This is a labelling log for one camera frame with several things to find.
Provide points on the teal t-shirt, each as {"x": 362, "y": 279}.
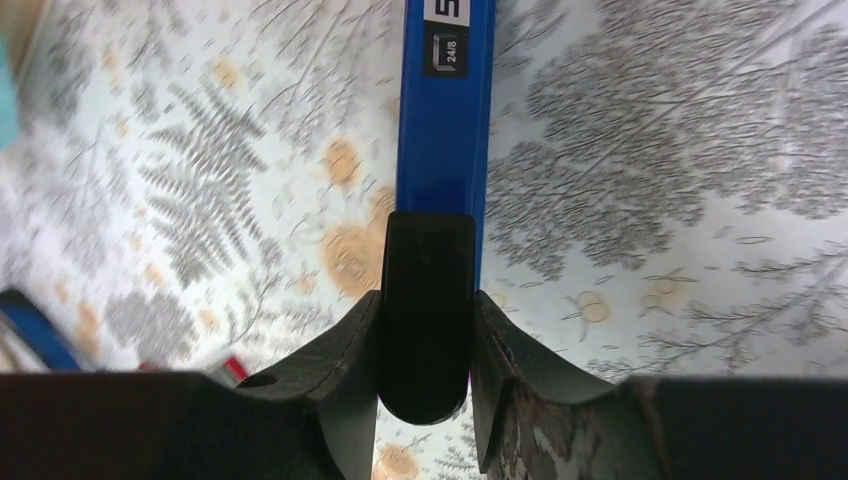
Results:
{"x": 9, "y": 116}

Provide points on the floral table mat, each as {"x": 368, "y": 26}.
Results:
{"x": 665, "y": 208}

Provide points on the blue stapler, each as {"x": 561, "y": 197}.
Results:
{"x": 30, "y": 324}
{"x": 433, "y": 244}

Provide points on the red white staples box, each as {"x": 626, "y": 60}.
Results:
{"x": 224, "y": 368}

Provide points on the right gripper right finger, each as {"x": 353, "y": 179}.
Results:
{"x": 536, "y": 415}

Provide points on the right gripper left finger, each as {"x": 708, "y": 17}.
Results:
{"x": 315, "y": 410}

